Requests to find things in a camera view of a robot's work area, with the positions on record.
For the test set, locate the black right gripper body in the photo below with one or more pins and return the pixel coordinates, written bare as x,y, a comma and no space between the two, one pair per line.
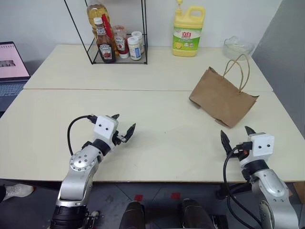
239,152

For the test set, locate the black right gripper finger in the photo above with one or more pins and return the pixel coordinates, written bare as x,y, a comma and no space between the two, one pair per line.
226,143
249,132

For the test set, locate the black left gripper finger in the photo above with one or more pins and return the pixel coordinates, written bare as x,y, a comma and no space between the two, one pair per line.
116,117
130,132

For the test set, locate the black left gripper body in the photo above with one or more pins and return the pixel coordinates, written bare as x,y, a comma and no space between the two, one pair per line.
118,139

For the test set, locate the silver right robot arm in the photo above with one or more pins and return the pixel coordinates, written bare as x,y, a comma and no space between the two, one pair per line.
274,190

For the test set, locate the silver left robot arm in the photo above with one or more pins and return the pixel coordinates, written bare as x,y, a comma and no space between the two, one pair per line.
79,167

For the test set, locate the glass ketchup bottle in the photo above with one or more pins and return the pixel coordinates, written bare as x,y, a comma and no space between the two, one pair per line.
104,47

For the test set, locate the white lidded seasoning jar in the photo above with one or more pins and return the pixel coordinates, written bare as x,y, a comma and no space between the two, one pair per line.
134,48
140,39

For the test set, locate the red floor tape square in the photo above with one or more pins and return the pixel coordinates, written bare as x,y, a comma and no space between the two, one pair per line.
175,195

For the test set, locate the squeeze ketchup bottle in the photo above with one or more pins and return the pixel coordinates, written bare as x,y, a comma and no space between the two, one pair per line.
120,40

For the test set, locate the dark rounded shape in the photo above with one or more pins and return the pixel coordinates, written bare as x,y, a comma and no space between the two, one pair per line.
133,214
194,214

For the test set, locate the grey partition panel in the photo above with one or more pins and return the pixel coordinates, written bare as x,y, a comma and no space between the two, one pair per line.
283,59

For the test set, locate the clear glass bowl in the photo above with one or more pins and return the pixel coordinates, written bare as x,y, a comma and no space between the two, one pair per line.
238,47

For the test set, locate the yellow dish soap bottle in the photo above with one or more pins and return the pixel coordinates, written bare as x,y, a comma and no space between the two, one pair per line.
187,35

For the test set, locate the white shoe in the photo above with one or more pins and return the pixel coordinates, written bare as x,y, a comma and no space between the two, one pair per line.
17,190

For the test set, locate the open laptop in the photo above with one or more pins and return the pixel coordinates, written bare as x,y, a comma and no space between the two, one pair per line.
10,69

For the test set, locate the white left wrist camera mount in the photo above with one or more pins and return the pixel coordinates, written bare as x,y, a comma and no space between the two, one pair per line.
104,130

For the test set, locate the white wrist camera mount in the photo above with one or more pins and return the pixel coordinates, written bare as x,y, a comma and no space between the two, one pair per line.
104,130
261,148

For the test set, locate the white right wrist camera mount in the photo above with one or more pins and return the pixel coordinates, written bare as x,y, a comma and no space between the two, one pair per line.
261,148

